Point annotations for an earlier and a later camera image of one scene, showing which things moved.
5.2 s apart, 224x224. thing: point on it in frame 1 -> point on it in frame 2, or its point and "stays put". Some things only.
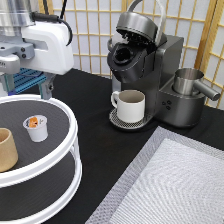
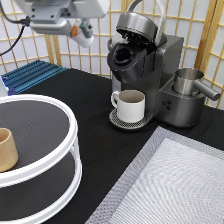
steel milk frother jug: x=186 y=82 stays put
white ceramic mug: x=131 y=105 stays put
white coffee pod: x=37 y=127 -> x=84 y=41
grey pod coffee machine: x=140 y=56 stays put
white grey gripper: x=42 y=49 -> x=52 y=17
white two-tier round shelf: x=46 y=181 stays put
